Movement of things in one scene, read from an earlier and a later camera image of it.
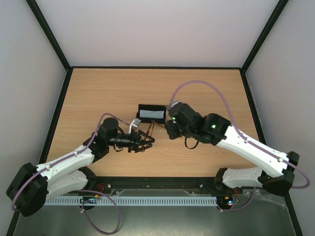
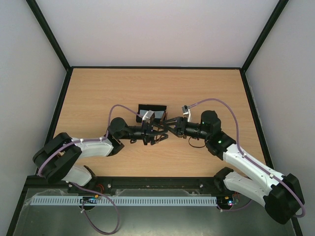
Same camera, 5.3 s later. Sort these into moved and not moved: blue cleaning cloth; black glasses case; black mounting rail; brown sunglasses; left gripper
Moved: left gripper; brown sunglasses
Not moved: black glasses case; blue cleaning cloth; black mounting rail
